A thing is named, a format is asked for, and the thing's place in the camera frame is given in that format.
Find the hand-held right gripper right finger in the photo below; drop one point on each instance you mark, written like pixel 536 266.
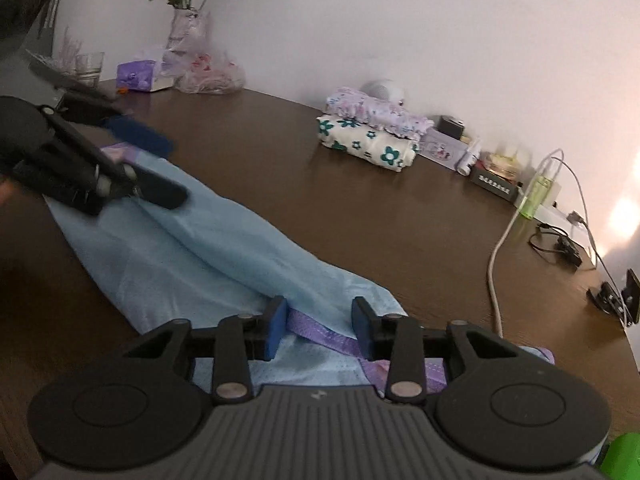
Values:
pixel 361 327

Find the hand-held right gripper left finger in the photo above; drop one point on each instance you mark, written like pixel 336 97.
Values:
pixel 277 330

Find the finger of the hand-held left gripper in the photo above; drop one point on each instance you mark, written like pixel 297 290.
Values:
pixel 140 135
pixel 160 190

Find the pink and blue garment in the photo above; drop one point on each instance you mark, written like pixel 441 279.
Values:
pixel 210 260

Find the white folded clothes teal flowers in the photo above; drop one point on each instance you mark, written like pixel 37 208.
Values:
pixel 367 145

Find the purple floral folded clothes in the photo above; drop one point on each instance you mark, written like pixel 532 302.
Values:
pixel 380 110

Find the purple tissue pack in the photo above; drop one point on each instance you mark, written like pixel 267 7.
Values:
pixel 137 76

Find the clear drinking glass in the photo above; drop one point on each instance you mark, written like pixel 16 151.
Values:
pixel 90 70

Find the clear plastic bag red print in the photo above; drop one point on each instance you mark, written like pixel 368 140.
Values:
pixel 210 72

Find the purple wrapped vase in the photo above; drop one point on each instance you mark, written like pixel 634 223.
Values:
pixel 189 35

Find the black box white lettering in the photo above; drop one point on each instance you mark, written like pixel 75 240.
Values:
pixel 492 186

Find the small white bottle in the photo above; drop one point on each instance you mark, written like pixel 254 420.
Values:
pixel 469 157

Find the green spray bottle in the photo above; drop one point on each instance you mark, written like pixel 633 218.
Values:
pixel 534 195

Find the small black box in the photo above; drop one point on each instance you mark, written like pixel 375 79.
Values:
pixel 451 126

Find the round clear lidded container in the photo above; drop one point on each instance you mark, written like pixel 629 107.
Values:
pixel 507 162

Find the white charger block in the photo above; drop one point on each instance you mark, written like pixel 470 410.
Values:
pixel 554 194

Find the white round device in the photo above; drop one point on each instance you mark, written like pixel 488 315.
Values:
pixel 385 91

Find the black phone holder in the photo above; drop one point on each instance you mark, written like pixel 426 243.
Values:
pixel 615 295

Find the bright green object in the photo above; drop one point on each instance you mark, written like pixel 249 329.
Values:
pixel 622 460

